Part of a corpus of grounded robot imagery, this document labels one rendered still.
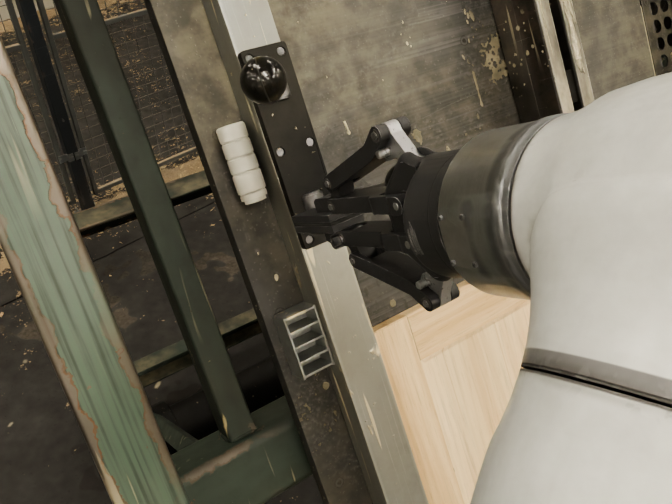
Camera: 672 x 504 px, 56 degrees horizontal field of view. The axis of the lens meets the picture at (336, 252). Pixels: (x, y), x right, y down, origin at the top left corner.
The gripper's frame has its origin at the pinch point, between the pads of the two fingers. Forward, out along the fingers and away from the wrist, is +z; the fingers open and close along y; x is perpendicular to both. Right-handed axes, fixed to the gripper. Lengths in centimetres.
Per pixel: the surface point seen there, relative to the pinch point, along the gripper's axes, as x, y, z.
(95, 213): -1, -4, 126
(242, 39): 3.0, -17.2, 11.5
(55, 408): -29, 54, 182
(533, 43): 38.3, -8.7, 10.2
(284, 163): 2.6, -4.9, 10.5
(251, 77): -2.2, -12.4, 0.3
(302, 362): -1.7, 15.0, 12.6
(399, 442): 5.6, 28.2, 11.5
